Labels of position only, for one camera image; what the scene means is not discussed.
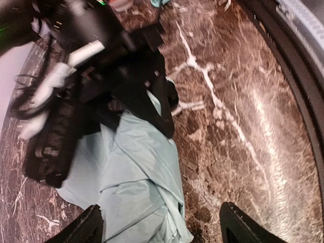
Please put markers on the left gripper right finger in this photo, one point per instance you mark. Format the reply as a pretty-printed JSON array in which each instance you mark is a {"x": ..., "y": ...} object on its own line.
[{"x": 237, "y": 226}]

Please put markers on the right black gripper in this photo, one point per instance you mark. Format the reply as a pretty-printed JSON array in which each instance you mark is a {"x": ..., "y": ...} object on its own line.
[{"x": 131, "y": 71}]

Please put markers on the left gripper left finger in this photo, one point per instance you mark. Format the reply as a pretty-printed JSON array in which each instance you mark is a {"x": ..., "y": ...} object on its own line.
[{"x": 87, "y": 227}]

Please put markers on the mint and black folding umbrella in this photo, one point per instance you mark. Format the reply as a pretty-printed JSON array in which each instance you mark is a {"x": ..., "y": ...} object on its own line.
[{"x": 133, "y": 175}]

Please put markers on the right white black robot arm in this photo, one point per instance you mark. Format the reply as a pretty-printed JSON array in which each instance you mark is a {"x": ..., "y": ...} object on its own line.
[{"x": 73, "y": 24}]

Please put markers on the red white patterned bowl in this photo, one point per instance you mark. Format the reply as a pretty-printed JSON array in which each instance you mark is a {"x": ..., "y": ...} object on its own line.
[{"x": 121, "y": 5}]

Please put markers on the white slotted cable duct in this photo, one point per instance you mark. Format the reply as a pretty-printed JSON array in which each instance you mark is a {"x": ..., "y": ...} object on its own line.
[{"x": 308, "y": 19}]

